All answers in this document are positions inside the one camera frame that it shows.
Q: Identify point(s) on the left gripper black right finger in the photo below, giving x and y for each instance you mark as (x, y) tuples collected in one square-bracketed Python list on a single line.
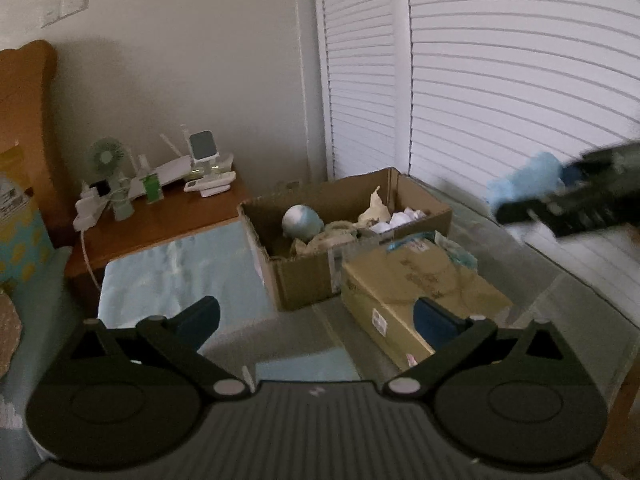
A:
[(454, 340)]

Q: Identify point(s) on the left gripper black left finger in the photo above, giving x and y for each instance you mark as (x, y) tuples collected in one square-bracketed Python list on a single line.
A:
[(165, 350)]

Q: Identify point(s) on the light blue plush cloth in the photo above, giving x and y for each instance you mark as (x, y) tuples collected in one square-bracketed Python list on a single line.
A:
[(541, 175)]

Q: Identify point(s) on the closed tan cardboard box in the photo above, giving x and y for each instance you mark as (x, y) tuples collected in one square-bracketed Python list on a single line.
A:
[(380, 288)]

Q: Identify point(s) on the wooden nightstand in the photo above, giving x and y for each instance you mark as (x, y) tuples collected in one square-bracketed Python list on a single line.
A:
[(178, 214)]

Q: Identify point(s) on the light blue bed sheet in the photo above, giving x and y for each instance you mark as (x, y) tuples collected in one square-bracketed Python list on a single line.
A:
[(254, 341)]

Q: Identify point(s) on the cream plush toy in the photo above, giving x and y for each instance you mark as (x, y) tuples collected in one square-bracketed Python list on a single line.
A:
[(376, 212)]

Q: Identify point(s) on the green bottle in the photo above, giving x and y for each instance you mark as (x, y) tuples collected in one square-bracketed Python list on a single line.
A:
[(152, 187)]

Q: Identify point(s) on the white remote control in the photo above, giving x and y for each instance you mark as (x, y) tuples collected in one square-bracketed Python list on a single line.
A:
[(212, 184)]

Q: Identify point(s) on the white power strip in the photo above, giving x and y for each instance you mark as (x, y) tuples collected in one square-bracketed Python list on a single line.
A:
[(89, 208)]

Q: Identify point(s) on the open cardboard box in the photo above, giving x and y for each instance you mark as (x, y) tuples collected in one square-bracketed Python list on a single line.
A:
[(298, 274)]

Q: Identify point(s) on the brown patterned blanket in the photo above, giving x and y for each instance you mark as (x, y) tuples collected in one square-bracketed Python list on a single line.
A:
[(10, 332)]

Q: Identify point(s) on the grey-blue plush ball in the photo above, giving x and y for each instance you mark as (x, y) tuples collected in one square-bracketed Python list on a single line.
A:
[(301, 222)]

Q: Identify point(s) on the white wifi router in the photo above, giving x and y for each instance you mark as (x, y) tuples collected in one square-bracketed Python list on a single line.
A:
[(182, 167)]

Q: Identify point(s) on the small green desk fan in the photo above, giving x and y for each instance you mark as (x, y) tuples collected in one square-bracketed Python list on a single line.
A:
[(107, 156)]

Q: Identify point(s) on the white louvered closet door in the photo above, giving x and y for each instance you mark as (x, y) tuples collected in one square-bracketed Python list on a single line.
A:
[(458, 93)]

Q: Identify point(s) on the wooden headboard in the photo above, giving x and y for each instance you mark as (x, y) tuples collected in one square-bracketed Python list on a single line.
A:
[(26, 120)]

